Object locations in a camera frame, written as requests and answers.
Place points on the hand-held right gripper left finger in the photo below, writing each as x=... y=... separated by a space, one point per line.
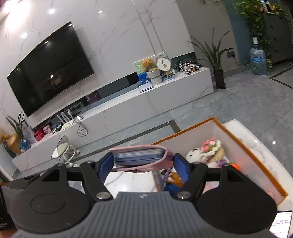
x=106 y=167

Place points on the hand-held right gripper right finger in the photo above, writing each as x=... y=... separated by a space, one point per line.
x=180 y=167

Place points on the white crochet bunny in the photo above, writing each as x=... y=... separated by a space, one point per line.
x=194 y=155

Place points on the pink card holder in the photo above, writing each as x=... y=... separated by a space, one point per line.
x=164 y=155

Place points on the orange crochet tangerine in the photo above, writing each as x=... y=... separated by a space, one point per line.
x=232 y=166

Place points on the orange cardboard box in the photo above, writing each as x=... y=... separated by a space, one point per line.
x=240 y=141

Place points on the blue glass vase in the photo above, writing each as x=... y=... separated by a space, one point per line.
x=25 y=144

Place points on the gold vase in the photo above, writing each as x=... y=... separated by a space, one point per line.
x=14 y=144

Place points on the small white chair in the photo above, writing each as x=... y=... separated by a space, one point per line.
x=63 y=146

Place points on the dried flower bunch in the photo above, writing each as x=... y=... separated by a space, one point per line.
x=3 y=137

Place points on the white picture card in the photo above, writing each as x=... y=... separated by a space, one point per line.
x=29 y=135

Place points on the red gift box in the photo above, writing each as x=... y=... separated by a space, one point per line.
x=39 y=135

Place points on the green leafy plant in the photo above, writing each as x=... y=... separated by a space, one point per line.
x=17 y=125

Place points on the white router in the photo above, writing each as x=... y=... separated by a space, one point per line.
x=67 y=124

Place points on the pink gift box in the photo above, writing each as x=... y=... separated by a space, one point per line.
x=47 y=129

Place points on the flat black device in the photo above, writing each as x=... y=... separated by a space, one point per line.
x=58 y=128

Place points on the white marble TV cabinet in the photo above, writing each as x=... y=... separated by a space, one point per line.
x=137 y=107

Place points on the stack of flat books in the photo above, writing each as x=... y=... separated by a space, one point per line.
x=146 y=88

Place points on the potted plant in black pot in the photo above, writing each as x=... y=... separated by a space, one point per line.
x=218 y=77

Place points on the black and white checkered toy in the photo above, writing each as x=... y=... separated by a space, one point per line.
x=190 y=68

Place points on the green picture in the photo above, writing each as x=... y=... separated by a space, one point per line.
x=138 y=66

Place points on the round white fan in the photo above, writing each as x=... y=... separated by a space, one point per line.
x=163 y=62

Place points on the brown teddy bear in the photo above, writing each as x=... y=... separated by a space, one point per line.
x=148 y=65

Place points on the smartphone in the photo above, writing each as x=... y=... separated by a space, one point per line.
x=281 y=224

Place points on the large water bottle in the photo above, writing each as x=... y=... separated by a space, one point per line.
x=258 y=59

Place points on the grey drawer cabinet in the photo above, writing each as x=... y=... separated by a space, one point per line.
x=278 y=36

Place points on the hanging vine plant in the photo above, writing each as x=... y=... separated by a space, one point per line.
x=251 y=13

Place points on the wall television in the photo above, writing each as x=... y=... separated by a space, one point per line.
x=50 y=68

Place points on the wall socket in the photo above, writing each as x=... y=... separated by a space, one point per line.
x=230 y=54

